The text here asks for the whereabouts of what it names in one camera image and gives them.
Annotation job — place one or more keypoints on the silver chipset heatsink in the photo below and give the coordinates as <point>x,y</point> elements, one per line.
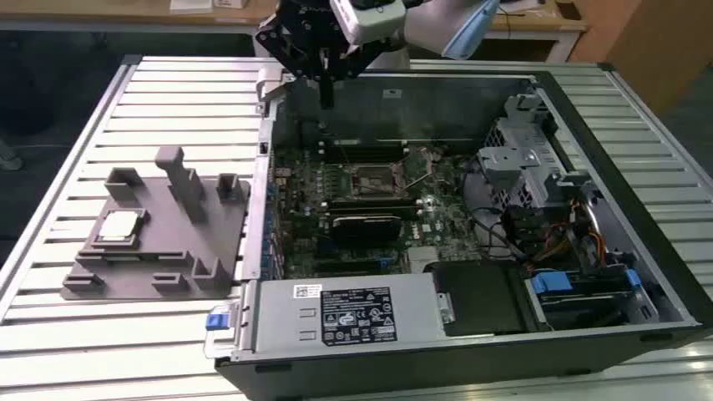
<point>424,259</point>

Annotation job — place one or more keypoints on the thin metal locking lever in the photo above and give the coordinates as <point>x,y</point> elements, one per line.
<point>420,177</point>
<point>347,158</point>

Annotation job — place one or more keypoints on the wooden cabinet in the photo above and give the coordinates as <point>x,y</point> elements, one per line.
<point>657,50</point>

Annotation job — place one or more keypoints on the silver power supply unit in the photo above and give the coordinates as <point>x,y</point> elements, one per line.
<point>279,317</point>

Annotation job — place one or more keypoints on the black phone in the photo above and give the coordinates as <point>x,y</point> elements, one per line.
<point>569,11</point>

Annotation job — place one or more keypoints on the silver square CPU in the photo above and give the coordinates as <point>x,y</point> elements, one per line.
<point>123,225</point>

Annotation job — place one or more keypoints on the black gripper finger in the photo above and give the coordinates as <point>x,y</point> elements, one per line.
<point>284,46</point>
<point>328,83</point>

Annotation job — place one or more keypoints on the black expansion slot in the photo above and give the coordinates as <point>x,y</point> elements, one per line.
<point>345,265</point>

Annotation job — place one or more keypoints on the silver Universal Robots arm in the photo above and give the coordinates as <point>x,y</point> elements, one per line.
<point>463,33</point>

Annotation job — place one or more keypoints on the grey metal drive cage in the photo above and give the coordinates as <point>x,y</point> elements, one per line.
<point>512,163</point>

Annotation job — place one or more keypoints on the grey plastic parts rack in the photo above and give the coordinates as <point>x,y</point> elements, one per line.
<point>167,250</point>

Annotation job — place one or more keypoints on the CPU socket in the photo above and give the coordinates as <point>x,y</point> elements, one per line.
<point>371,181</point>

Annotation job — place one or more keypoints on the black open PC case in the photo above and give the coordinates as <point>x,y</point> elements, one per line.
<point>389,376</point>

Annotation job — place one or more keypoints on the grey chair base leg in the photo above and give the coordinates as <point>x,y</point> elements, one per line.
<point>8,156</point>

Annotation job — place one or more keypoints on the blue plastic release latch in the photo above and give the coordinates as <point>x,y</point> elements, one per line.
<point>217,322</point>

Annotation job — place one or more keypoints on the blue disk carrier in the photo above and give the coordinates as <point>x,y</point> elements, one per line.
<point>552,286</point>

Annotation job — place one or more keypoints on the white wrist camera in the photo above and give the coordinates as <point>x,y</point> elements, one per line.
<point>373,25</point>

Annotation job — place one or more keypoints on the wooden desk with white frame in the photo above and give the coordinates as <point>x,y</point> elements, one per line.
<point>233,16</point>

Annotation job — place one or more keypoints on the green motherboard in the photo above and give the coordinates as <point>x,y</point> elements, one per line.
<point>445,246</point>

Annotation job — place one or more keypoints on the black graphics card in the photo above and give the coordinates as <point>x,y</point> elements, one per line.
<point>364,229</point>

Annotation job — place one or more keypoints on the white paper sheet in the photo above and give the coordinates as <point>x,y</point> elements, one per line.
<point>190,4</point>

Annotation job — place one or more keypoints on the small white box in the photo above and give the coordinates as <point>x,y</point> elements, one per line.
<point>231,3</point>

